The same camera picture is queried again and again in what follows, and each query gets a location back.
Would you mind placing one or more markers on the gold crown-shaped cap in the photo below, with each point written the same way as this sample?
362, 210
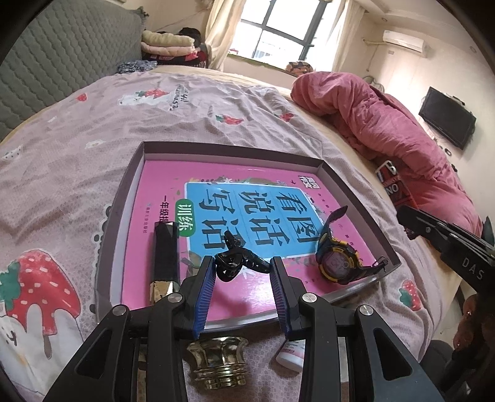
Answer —
216, 355

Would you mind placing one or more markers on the black and gold rectangular bottle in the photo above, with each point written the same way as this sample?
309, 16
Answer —
164, 255

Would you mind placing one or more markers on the patterned bag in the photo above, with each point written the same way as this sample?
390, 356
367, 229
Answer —
299, 67

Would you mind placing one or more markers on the white pill bottle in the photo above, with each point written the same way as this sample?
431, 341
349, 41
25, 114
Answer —
290, 353

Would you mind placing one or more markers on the stack of folded blankets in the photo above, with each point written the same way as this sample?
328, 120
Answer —
166, 44

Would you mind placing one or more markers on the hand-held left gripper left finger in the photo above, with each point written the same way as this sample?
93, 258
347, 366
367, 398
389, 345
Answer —
203, 297

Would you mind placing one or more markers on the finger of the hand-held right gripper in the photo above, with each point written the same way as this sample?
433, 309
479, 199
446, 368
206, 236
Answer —
425, 228

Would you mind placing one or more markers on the pink quilt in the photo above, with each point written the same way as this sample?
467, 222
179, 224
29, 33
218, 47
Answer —
367, 116

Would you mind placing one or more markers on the shallow grey cardboard box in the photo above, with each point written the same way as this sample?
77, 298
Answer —
232, 149

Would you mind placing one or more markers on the black hair claw clip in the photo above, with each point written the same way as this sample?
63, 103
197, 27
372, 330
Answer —
228, 264

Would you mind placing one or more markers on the white air conditioner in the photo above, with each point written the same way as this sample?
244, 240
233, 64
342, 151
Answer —
404, 40

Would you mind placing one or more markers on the black television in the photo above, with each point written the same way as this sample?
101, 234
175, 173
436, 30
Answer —
446, 118

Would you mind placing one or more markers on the grey quilted headboard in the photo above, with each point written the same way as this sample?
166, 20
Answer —
58, 58

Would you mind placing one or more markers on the pink book with blue label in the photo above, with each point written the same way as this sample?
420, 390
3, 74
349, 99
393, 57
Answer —
251, 301

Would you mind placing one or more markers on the strawberry printed blanket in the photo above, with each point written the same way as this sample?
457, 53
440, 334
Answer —
58, 154

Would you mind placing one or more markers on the dark patterned cloth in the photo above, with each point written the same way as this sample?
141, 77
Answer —
133, 67

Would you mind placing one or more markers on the black and yellow digital watch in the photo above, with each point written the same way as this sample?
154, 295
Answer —
336, 263

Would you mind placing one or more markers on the cream curtain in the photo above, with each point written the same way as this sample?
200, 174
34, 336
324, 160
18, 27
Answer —
348, 34
220, 31

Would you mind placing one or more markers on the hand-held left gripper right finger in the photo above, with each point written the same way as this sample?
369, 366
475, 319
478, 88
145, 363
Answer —
282, 297

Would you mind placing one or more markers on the window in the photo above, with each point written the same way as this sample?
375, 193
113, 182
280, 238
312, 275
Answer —
286, 31

